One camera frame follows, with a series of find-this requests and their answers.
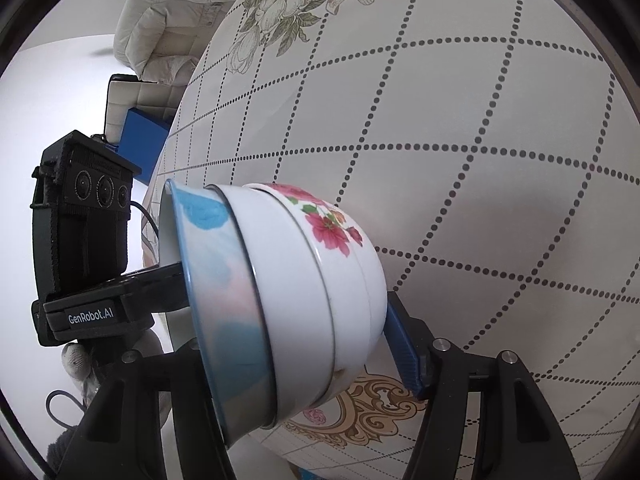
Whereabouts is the pink flower bowl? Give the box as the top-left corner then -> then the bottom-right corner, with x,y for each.
244,182 -> 373,406

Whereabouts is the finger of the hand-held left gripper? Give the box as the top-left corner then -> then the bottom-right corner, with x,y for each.
124,261 -> 190,315

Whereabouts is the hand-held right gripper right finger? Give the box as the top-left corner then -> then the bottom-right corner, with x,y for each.
384,291 -> 568,480

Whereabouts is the white padded jacket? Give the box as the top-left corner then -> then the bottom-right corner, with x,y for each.
114,0 -> 261,86

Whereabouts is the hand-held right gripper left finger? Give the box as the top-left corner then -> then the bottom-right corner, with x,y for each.
65,339 -> 236,480

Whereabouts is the dark grey cloth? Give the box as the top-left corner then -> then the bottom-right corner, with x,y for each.
44,430 -> 78,480

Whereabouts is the floral dotted-grid tablecloth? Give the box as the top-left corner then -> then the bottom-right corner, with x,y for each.
142,0 -> 640,480

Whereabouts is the blue splotch pattern bowl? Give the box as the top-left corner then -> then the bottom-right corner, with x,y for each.
159,179 -> 277,452

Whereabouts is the white padded chair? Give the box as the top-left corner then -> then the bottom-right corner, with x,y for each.
102,74 -> 187,147

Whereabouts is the black cable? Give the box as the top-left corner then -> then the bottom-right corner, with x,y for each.
45,390 -> 87,433

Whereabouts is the person's left hand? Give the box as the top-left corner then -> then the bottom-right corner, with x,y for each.
61,344 -> 101,401

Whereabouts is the white bowl with dark rim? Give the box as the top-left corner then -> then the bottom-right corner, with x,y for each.
207,184 -> 337,428

